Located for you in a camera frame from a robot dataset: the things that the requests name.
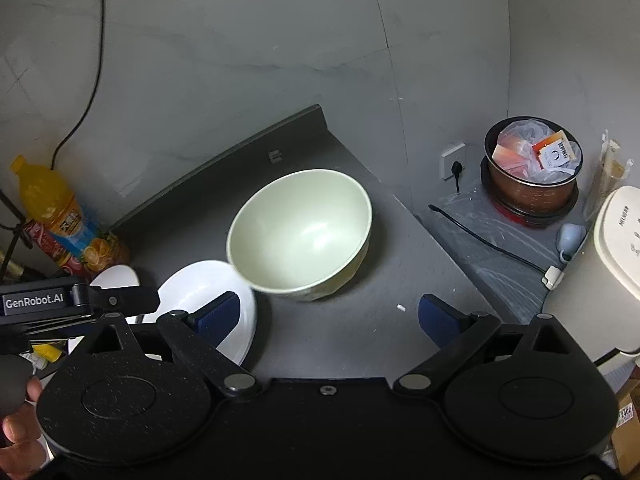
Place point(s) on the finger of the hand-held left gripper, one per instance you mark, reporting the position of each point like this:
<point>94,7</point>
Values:
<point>122,300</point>

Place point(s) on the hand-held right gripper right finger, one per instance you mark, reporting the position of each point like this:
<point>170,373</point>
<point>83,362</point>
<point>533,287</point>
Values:
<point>440,324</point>

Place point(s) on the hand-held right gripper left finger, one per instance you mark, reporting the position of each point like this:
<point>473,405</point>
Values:
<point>220,316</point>

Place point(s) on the white plate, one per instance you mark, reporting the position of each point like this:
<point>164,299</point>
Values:
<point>117,277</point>
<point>200,290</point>

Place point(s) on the person's left hand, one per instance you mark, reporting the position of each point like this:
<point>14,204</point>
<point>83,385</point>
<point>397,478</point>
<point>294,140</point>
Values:
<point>20,427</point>

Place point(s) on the yellow packet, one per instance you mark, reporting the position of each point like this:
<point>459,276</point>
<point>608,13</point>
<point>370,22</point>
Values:
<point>45,352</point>

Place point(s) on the red snack can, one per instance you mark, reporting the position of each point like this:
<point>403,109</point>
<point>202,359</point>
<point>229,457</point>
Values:
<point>42,241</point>

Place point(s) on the orange juice bottle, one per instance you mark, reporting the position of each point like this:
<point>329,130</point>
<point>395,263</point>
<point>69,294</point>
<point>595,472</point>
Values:
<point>57,210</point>

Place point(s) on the red cooker base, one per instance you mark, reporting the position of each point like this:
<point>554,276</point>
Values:
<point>525,215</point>

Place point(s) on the pale blue cup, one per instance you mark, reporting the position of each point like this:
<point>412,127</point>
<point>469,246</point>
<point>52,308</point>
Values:
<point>570,241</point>

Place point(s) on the white rice cooker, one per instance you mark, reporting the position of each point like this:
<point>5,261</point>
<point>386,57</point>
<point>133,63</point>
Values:
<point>597,275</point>

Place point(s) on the trash bin with wrappers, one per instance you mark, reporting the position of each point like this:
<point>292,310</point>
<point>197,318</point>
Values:
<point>532,180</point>

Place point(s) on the plastic bag of packets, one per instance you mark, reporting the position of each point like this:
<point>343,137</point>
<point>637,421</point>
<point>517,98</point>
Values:
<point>535,152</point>

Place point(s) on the cardboard box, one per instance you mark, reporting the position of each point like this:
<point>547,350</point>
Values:
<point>625,427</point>

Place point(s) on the wrapped chopsticks bundle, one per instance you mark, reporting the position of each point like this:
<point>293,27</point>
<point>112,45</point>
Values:
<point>612,167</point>

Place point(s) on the white wall socket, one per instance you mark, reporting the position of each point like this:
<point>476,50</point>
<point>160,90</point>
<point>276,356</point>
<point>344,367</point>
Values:
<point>453,160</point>

